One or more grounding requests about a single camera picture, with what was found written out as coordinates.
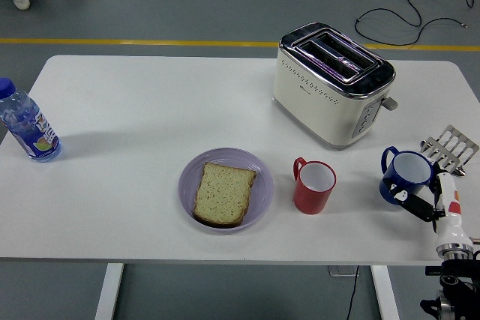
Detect cream toaster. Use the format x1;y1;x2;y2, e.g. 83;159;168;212
272;22;399;151

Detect grey box under table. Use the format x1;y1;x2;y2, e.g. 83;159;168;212
328;265;360;278

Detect black cable under table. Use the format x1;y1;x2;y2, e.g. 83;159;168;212
344;265;361;320

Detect bread slice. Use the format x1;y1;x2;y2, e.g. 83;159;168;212
192;161;258;229

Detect red cup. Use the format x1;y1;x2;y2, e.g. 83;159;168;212
292;156;338;216

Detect plastic water bottle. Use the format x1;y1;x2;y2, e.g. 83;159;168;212
0;77;63;163

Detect purple plate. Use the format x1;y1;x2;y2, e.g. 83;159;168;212
177;147;275;236

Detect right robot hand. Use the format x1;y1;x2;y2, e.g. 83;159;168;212
387;162;474;246

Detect steel toast tongs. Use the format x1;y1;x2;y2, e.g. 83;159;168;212
418;124;480;178

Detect blue cup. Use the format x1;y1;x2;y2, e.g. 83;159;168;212
379;145;435;207

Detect white table leg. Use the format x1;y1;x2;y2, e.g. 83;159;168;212
370;265;401;320
94;262;125;320

